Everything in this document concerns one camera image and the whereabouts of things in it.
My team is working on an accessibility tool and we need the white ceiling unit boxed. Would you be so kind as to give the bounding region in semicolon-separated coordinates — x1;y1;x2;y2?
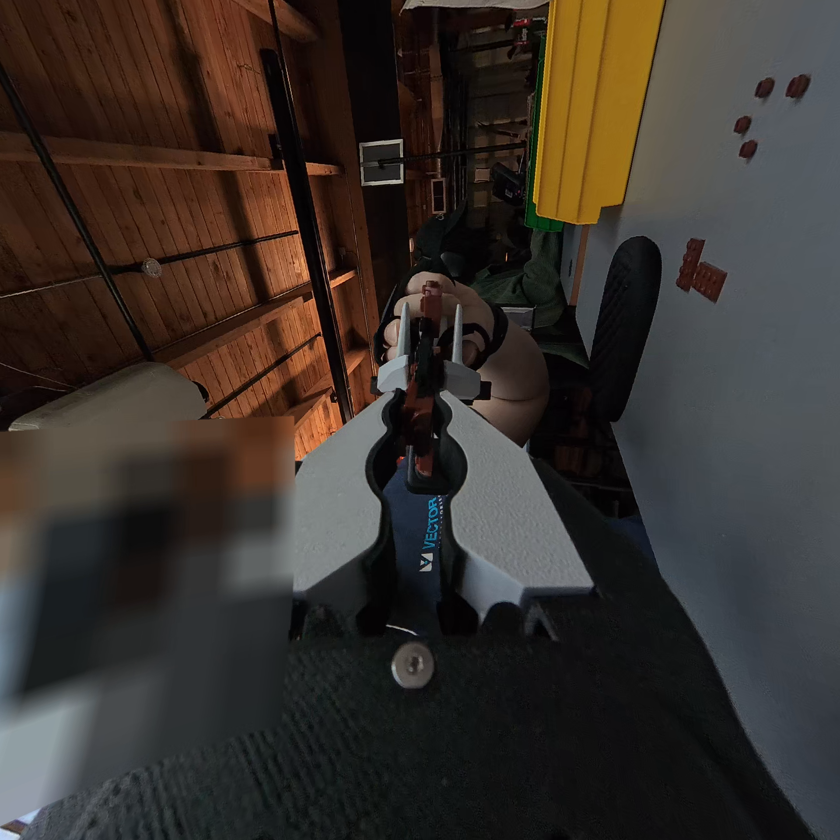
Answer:
8;360;211;432

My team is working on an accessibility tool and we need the brown toy brick assembly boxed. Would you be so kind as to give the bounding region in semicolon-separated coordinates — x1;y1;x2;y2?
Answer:
402;279;448;480

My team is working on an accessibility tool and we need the person's left forearm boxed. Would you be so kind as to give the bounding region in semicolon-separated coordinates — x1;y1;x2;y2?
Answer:
472;322;553;451

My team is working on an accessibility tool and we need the grey desk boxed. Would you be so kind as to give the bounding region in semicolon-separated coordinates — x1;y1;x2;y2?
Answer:
558;0;840;840

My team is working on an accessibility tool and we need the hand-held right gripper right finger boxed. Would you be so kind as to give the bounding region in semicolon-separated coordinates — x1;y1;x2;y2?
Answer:
434;387;598;626

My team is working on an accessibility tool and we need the black office chair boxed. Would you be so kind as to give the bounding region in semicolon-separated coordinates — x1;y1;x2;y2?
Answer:
589;235;663;422

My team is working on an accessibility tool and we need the green plastic bin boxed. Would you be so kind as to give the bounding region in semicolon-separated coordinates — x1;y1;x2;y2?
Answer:
524;56;565;232

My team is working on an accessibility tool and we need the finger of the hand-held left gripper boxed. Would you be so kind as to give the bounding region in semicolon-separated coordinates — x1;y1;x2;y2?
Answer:
376;302;422;396
440;304;484;400

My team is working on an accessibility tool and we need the white framed ceiling panel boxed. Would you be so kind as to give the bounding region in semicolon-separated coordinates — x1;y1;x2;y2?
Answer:
359;138;405;187

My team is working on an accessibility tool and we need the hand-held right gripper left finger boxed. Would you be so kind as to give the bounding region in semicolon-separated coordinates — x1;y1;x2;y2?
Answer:
293;390;406;623

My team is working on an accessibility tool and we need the person's left hand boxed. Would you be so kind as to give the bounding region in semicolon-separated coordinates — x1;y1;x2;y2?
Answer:
382;268;508;370

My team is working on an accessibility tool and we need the yellow plastic bin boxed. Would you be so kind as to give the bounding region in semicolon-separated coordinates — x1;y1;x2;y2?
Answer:
532;0;667;225

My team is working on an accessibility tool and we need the brown flat brick plate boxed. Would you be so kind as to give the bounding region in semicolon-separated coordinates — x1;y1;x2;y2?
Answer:
675;237;707;291
693;260;728;303

